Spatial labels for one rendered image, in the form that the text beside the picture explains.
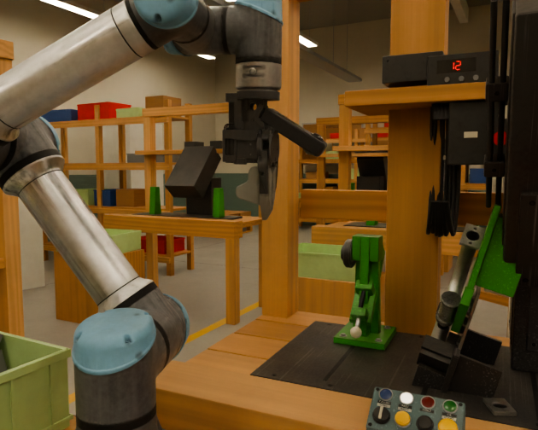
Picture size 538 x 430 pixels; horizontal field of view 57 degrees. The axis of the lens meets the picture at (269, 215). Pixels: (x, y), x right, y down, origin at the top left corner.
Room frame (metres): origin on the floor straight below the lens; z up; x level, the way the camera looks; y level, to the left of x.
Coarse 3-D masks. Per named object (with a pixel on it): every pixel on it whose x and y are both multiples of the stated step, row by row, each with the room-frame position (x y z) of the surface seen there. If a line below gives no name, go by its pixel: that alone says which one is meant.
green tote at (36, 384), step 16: (16, 336) 1.10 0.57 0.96; (16, 352) 1.09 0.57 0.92; (32, 352) 1.07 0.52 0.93; (48, 352) 1.04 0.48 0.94; (64, 352) 1.01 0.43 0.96; (16, 368) 0.92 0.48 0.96; (32, 368) 0.94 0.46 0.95; (48, 368) 0.98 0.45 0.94; (64, 368) 1.01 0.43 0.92; (0, 384) 0.88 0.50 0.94; (16, 384) 0.92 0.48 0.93; (32, 384) 0.95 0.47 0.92; (48, 384) 0.98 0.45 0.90; (64, 384) 1.01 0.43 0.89; (0, 400) 0.89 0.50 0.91; (16, 400) 0.91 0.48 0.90; (32, 400) 0.94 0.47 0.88; (48, 400) 0.98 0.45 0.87; (64, 400) 1.01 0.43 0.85; (0, 416) 0.89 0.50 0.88; (16, 416) 0.91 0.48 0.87; (32, 416) 0.94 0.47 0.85; (48, 416) 0.97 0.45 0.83; (64, 416) 1.01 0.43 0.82
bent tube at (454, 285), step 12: (468, 228) 1.03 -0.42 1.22; (480, 228) 1.03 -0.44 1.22; (468, 240) 1.01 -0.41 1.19; (480, 240) 1.01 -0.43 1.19; (468, 252) 1.04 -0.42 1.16; (456, 264) 1.09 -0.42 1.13; (468, 264) 1.07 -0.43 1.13; (456, 276) 1.08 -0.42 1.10; (456, 288) 1.08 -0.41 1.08; (432, 336) 1.01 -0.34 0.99; (444, 336) 1.00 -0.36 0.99
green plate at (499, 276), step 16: (496, 208) 0.92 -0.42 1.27; (496, 224) 0.93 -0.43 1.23; (496, 240) 0.93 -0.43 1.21; (480, 256) 0.93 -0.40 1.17; (496, 256) 0.93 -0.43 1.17; (480, 272) 0.94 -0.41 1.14; (496, 272) 0.93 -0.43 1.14; (512, 272) 0.92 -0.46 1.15; (496, 288) 0.93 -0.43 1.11; (512, 288) 0.92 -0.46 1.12
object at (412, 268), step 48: (288, 0) 1.50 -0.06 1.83; (432, 0) 1.33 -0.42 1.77; (288, 48) 1.50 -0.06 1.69; (432, 48) 1.33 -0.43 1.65; (288, 96) 1.50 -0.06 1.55; (288, 144) 1.50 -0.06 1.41; (432, 144) 1.33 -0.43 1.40; (288, 192) 1.50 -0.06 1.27; (288, 240) 1.50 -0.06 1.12; (432, 240) 1.32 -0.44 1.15; (288, 288) 1.50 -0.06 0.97; (432, 288) 1.32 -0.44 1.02
